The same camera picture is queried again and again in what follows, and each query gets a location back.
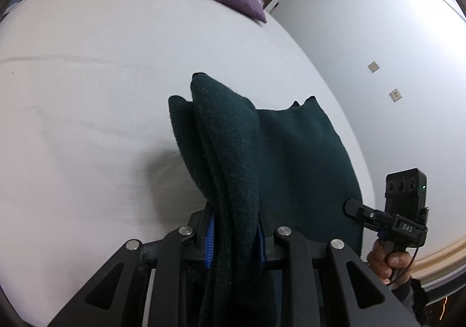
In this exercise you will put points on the black camera box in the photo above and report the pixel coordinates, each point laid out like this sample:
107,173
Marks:
405,195

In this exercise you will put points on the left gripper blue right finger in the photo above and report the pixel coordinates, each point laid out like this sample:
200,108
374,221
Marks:
261,242

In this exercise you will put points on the person's right hand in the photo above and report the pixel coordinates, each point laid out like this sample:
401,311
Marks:
383,264

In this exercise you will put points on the dark green knit sweater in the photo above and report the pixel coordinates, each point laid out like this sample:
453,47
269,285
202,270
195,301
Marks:
290,164

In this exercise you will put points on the beige wall socket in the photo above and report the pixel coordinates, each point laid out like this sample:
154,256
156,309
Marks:
395,95
373,67

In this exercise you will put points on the white bed sheet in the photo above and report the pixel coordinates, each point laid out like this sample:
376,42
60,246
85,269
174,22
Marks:
88,155

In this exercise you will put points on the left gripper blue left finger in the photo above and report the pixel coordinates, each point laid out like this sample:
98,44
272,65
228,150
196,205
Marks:
209,243

